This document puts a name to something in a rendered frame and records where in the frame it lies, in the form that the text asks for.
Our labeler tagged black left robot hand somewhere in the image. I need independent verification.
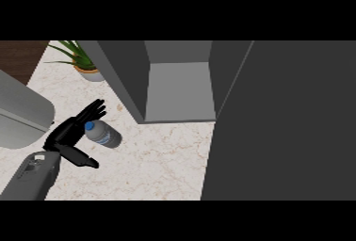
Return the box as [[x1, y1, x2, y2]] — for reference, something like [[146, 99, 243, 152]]
[[41, 98, 107, 169]]

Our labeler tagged green potted plant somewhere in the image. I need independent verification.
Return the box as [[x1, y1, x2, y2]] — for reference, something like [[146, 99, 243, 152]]
[[42, 40, 106, 83]]

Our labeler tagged clear blue-capped water bottle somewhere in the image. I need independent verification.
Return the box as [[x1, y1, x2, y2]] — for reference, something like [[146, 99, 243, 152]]
[[82, 120, 124, 149]]

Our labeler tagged grey open cabinet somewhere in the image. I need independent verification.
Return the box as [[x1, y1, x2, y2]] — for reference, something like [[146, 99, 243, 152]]
[[76, 40, 255, 124]]

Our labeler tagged pale grey rounded appliance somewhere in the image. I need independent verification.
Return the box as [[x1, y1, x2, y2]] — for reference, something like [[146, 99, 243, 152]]
[[0, 69, 57, 150]]

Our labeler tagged dark grey cabinet door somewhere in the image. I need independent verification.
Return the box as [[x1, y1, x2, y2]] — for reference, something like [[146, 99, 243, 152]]
[[199, 40, 356, 201]]

